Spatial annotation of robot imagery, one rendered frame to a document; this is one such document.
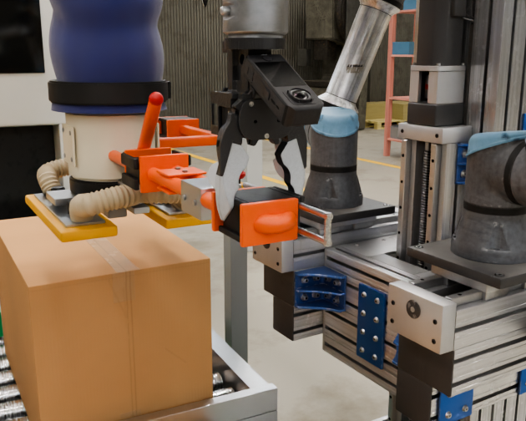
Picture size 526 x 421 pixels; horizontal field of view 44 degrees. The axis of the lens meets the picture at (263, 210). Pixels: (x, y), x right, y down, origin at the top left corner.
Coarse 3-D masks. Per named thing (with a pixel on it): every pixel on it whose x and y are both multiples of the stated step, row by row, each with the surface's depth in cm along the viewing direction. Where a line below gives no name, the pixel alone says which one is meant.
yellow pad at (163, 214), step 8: (152, 208) 128; (160, 208) 126; (168, 208) 126; (152, 216) 126; (160, 216) 122; (168, 216) 122; (176, 216) 122; (184, 216) 122; (192, 216) 122; (160, 224) 122; (168, 224) 120; (176, 224) 121; (184, 224) 122; (192, 224) 122; (200, 224) 123
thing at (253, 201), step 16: (240, 192) 79; (256, 192) 79; (272, 192) 79; (240, 208) 73; (256, 208) 73; (272, 208) 74; (288, 208) 75; (224, 224) 80; (240, 224) 73; (240, 240) 74; (256, 240) 74; (272, 240) 75; (288, 240) 76
